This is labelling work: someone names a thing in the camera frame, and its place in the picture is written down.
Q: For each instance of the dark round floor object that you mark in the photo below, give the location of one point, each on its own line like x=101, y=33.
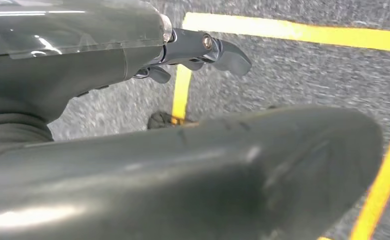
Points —
x=160, y=120

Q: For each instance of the left robot arm sleeve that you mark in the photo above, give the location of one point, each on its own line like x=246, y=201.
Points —
x=9, y=136

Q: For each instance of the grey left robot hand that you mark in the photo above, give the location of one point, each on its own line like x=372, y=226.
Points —
x=181, y=182

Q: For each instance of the yellow floor tape square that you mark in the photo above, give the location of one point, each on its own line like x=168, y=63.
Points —
x=281, y=31

